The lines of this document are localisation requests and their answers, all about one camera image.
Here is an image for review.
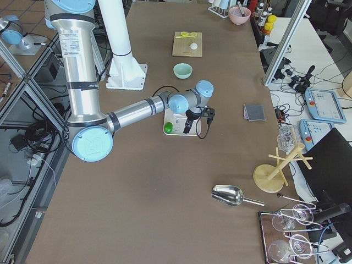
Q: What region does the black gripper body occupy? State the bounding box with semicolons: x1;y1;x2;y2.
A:
185;107;201;123

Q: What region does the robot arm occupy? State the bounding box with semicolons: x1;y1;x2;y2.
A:
45;1;215;162

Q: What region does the light green bowl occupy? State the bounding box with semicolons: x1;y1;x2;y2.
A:
173;63;193;79

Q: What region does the white steamed bun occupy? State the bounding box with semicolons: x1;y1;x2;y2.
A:
189;42;198;50

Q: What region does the pink bowl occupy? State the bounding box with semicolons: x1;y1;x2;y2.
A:
229;6;251;25

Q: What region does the cream rabbit tray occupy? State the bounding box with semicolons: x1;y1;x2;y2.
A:
163;109;201;136

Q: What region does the green lime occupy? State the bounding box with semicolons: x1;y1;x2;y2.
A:
164;122;173;134

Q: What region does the folded grey cloth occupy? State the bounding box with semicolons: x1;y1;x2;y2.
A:
243;104;266;122

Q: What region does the wooden cutting board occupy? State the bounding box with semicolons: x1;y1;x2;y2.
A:
172;31;203;58

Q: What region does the yellow plastic knife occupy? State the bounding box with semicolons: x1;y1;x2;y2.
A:
175;36;191;39

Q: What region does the lower lemon slice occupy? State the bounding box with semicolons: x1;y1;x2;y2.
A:
180;31;189;37

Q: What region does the metal scoop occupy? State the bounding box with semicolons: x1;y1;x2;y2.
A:
211;184;265;206

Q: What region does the wooden mug tree stand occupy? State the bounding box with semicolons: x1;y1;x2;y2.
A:
252;128;313;193

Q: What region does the lower teach pendant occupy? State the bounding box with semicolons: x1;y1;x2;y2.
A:
299;119;335;151

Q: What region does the teach pendant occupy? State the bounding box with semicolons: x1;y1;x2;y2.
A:
299;119;335;151
304;88;347;124

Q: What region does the upper teach pendant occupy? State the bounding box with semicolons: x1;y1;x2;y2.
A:
304;88;347;124

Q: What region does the wine glass rack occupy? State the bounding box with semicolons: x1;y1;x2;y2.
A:
258;203;329;263

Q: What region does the black monitor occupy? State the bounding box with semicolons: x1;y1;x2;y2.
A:
299;128;351;209

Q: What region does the aluminium frame post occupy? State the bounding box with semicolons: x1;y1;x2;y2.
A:
263;0;312;86

